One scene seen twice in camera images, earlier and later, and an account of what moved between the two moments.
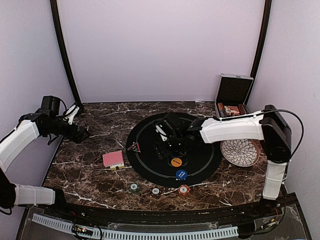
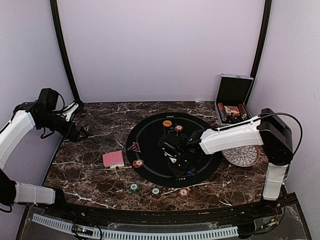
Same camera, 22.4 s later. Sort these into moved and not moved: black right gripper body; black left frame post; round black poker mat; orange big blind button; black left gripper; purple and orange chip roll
Moved: black right gripper body; orange big blind button
Not moved: black left frame post; round black poker mat; purple and orange chip roll; black left gripper
